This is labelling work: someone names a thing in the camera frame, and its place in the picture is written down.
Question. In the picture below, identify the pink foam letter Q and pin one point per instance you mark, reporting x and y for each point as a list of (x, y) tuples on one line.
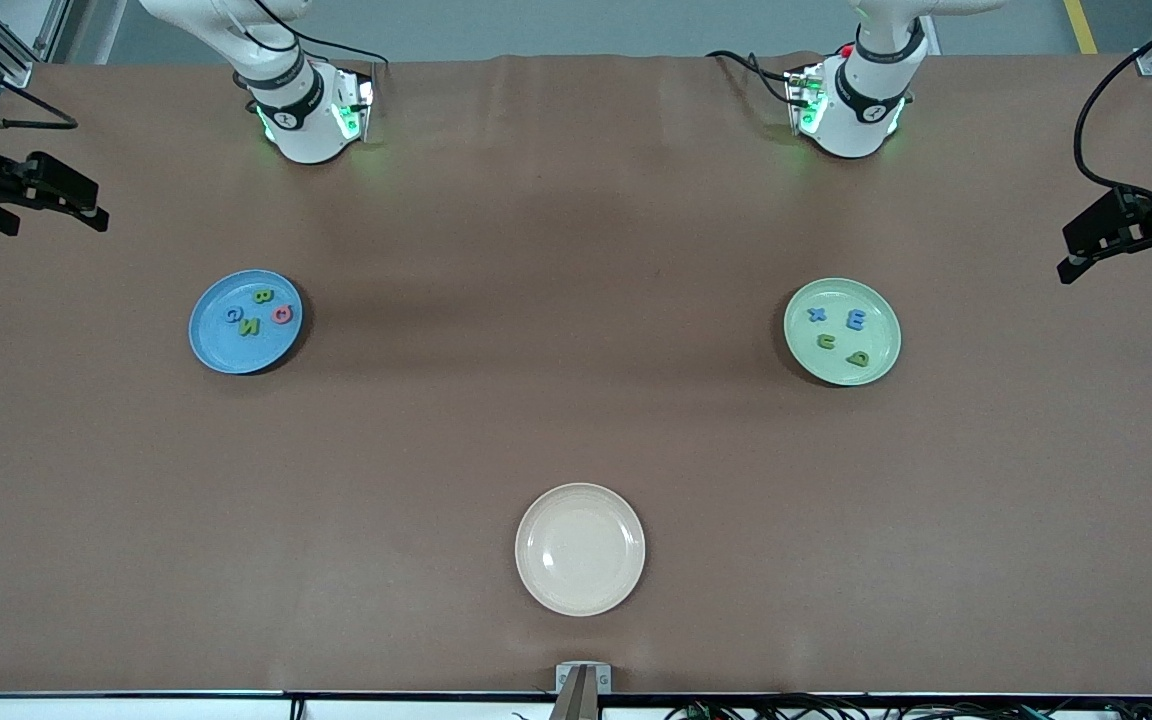
[(277, 314)]

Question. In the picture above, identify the blue foam letter m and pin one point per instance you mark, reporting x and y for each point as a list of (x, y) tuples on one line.
[(855, 320)]

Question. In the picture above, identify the blue foam letter x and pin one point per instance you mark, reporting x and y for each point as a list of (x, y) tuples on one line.
[(817, 315)]

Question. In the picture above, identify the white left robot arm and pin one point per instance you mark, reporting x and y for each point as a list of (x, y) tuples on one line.
[(866, 100)]

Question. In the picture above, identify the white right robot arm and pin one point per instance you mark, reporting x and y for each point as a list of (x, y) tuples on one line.
[(286, 90)]

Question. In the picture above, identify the blue plate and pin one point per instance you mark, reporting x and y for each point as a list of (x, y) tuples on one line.
[(226, 345)]

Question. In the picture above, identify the green plate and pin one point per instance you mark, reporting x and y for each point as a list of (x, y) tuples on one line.
[(876, 335)]

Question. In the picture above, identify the cream plate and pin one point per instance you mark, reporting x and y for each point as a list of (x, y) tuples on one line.
[(580, 550)]

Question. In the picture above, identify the brown table mat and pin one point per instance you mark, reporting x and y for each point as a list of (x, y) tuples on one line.
[(236, 550)]

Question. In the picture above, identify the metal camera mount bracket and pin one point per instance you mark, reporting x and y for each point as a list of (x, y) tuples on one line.
[(583, 680)]

